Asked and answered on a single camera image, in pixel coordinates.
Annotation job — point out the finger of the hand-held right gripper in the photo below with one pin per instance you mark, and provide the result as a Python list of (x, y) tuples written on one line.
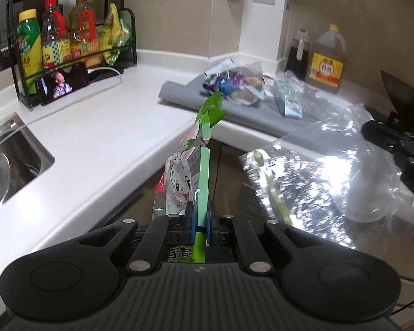
[(379, 132)]

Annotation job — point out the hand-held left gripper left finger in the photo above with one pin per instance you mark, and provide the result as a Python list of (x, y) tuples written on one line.
[(190, 226)]

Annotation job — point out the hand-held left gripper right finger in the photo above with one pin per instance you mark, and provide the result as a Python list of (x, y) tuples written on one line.
[(209, 226)]

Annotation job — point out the green rabbit print snack bag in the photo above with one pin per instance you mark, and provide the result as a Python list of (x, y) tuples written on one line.
[(179, 182)]

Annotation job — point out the green plastic stick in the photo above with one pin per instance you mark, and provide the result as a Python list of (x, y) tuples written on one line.
[(272, 186)]

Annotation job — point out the clear plastic bag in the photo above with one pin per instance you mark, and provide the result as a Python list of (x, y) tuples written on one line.
[(314, 172)]

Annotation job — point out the dark wok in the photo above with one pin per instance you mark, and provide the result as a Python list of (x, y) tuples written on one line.
[(405, 93)]

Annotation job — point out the grey cabinet vent grille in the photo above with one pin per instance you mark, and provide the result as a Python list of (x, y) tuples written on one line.
[(253, 200)]

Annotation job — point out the brown jug yellow label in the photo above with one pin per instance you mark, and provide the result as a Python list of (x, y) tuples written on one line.
[(326, 65)]

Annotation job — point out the pale green carton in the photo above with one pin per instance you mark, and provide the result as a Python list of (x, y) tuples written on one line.
[(289, 105)]

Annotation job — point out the dark sauce dispenser bottle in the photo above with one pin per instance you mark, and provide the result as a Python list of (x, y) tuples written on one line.
[(296, 58)]

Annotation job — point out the grey mat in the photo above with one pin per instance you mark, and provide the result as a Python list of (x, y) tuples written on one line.
[(186, 93)]

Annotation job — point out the purple snack wrapper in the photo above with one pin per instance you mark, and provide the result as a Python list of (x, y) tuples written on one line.
[(224, 82)]

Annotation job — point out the stainless steel sink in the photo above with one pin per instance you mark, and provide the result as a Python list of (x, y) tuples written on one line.
[(24, 138)]

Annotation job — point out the black smartphone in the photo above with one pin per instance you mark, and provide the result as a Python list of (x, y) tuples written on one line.
[(64, 84)]

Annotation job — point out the glass pot lid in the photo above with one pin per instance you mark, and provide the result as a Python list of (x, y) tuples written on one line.
[(7, 176)]

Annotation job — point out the yellow seasoning bag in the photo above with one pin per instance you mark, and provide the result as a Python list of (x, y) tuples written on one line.
[(110, 34)]

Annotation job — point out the clear bottle red cap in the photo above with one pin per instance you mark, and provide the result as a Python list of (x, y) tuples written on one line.
[(55, 38)]

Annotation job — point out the green bottle yellow cap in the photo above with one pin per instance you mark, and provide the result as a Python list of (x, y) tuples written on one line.
[(29, 48)]

